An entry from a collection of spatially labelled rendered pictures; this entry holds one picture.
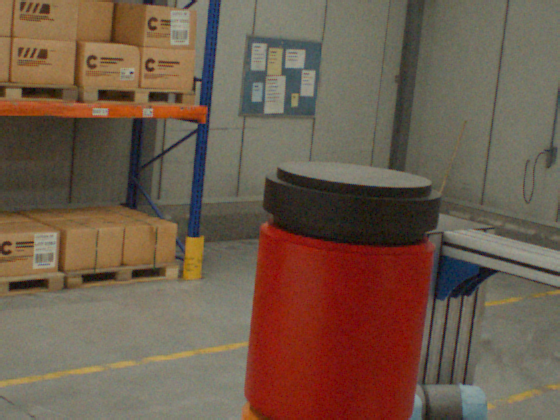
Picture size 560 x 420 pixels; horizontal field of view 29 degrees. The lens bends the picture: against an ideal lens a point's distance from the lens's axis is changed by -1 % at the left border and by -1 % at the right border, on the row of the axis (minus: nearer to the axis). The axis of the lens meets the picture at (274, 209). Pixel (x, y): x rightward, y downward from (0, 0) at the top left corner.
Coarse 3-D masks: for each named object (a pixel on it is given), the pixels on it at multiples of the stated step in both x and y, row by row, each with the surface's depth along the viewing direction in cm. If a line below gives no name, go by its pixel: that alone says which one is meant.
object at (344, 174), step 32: (288, 192) 29; (320, 192) 28; (352, 192) 28; (384, 192) 29; (416, 192) 29; (288, 224) 30; (320, 224) 29; (352, 224) 28; (384, 224) 28; (416, 224) 29
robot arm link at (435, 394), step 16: (432, 384) 170; (448, 384) 171; (432, 400) 167; (448, 400) 167; (464, 400) 168; (480, 400) 169; (432, 416) 166; (448, 416) 167; (464, 416) 167; (480, 416) 168
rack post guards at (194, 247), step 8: (192, 240) 1000; (200, 240) 1006; (192, 248) 1002; (200, 248) 1008; (184, 256) 1007; (192, 256) 1003; (200, 256) 1010; (184, 264) 1007; (192, 264) 1005; (200, 264) 1012; (184, 272) 1008; (192, 272) 1007; (200, 272) 1014
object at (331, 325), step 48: (288, 240) 29; (336, 240) 29; (288, 288) 29; (336, 288) 29; (384, 288) 29; (288, 336) 29; (336, 336) 29; (384, 336) 29; (288, 384) 29; (336, 384) 29; (384, 384) 29
